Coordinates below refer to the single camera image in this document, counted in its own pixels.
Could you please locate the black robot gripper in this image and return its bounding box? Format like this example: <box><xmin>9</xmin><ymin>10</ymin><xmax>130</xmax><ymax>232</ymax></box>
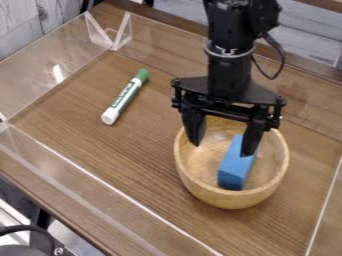
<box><xmin>172</xmin><ymin>54</ymin><xmax>286</xmax><ymax>157</ymax></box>

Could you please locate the blue rectangular block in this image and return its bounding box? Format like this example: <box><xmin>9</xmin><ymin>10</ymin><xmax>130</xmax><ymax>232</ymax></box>
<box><xmin>218</xmin><ymin>134</ymin><xmax>257</xmax><ymax>191</ymax></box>

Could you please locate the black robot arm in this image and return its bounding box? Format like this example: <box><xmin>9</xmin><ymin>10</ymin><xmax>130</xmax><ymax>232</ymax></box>
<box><xmin>172</xmin><ymin>0</ymin><xmax>286</xmax><ymax>156</ymax></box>

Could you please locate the light brown wooden bowl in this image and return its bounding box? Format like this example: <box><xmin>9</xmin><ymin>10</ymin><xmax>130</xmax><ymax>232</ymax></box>
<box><xmin>174</xmin><ymin>116</ymin><xmax>290</xmax><ymax>209</ymax></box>

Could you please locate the green and white marker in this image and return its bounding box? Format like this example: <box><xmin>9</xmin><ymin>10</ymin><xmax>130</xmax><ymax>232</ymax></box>
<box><xmin>102</xmin><ymin>68</ymin><xmax>150</xmax><ymax>125</ymax></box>

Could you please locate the clear acrylic tray wall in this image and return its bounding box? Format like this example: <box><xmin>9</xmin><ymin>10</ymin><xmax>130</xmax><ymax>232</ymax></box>
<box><xmin>0</xmin><ymin>5</ymin><xmax>342</xmax><ymax>256</ymax></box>

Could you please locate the black metal table frame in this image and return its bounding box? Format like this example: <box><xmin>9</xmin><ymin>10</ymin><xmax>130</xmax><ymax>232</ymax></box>
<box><xmin>0</xmin><ymin>178</ymin><xmax>78</xmax><ymax>256</ymax></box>

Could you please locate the black cable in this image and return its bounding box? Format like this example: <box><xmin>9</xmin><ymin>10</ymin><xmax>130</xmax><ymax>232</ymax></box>
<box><xmin>0</xmin><ymin>224</ymin><xmax>58</xmax><ymax>256</ymax></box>

